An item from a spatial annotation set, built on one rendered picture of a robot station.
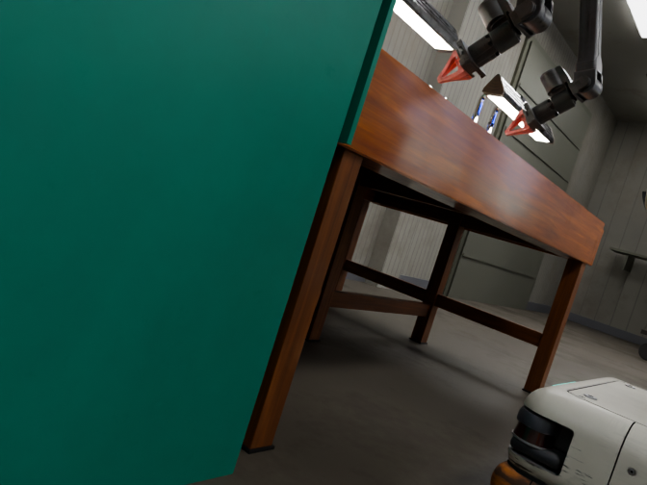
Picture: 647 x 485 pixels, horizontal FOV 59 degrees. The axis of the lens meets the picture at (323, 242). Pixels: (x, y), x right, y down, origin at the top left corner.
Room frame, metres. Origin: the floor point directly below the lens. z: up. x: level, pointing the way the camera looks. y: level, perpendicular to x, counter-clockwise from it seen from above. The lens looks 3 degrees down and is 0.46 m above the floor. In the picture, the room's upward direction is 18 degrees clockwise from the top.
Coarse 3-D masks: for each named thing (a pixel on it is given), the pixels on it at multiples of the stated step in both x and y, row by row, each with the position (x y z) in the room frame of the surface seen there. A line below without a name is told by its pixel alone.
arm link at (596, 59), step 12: (588, 0) 1.64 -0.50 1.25; (600, 0) 1.63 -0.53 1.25; (588, 12) 1.63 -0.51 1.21; (600, 12) 1.63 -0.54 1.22; (588, 24) 1.63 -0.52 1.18; (600, 24) 1.63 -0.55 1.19; (588, 36) 1.62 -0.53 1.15; (600, 36) 1.63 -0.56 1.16; (588, 48) 1.62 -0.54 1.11; (600, 48) 1.62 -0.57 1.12; (588, 60) 1.61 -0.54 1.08; (600, 60) 1.62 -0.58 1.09; (576, 72) 1.62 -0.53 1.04; (588, 72) 1.60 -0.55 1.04; (600, 72) 1.62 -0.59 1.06; (600, 84) 1.62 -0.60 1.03; (588, 96) 1.63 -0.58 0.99
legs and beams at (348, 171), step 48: (336, 192) 1.03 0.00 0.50; (384, 192) 2.97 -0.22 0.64; (336, 240) 1.06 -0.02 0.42; (336, 288) 3.04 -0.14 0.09; (432, 288) 2.70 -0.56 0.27; (576, 288) 2.35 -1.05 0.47; (288, 336) 1.02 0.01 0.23; (528, 336) 2.41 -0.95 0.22; (288, 384) 1.06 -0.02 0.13; (528, 384) 2.35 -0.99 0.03
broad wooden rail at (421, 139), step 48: (384, 96) 1.05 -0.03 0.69; (432, 96) 1.17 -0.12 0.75; (384, 144) 1.09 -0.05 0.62; (432, 144) 1.22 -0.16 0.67; (480, 144) 1.38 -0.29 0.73; (432, 192) 1.35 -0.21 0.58; (480, 192) 1.45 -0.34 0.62; (528, 192) 1.68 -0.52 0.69; (528, 240) 2.00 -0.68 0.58; (576, 240) 2.15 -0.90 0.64
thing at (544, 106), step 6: (546, 102) 1.67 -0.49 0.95; (528, 108) 1.67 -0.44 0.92; (534, 108) 1.69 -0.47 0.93; (540, 108) 1.67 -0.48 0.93; (546, 108) 1.66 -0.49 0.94; (534, 114) 1.68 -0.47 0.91; (540, 114) 1.67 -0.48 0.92; (546, 114) 1.67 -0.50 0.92; (552, 114) 1.66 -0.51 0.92; (534, 120) 1.66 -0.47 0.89; (540, 120) 1.68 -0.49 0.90; (546, 120) 1.68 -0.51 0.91; (540, 126) 1.70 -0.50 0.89
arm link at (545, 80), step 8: (544, 72) 1.69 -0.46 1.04; (552, 72) 1.67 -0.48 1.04; (560, 72) 1.67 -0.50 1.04; (544, 80) 1.69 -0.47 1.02; (552, 80) 1.67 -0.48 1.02; (560, 80) 1.66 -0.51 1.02; (568, 80) 1.64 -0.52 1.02; (576, 80) 1.60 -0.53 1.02; (584, 80) 1.59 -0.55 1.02; (544, 88) 1.70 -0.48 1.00; (552, 88) 1.66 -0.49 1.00; (576, 88) 1.61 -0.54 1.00; (584, 88) 1.59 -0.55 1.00; (576, 96) 1.62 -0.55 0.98
